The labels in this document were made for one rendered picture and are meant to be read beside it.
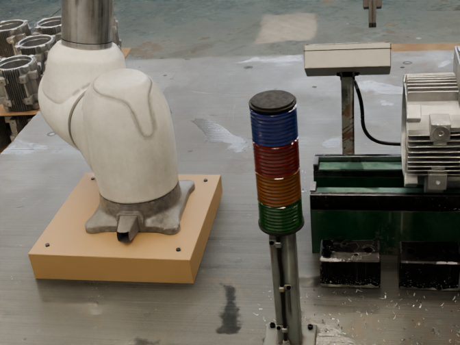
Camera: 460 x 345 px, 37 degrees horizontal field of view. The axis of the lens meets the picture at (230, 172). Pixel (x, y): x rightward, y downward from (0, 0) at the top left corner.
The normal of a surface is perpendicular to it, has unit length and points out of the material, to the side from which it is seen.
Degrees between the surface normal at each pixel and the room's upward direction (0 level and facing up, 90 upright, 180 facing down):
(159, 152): 88
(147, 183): 91
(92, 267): 90
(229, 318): 0
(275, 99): 0
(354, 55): 54
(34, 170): 0
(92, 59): 50
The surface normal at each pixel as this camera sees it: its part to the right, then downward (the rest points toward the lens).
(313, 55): -0.18, -0.08
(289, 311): -0.16, 0.51
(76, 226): -0.07, -0.87
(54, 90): -0.73, 0.09
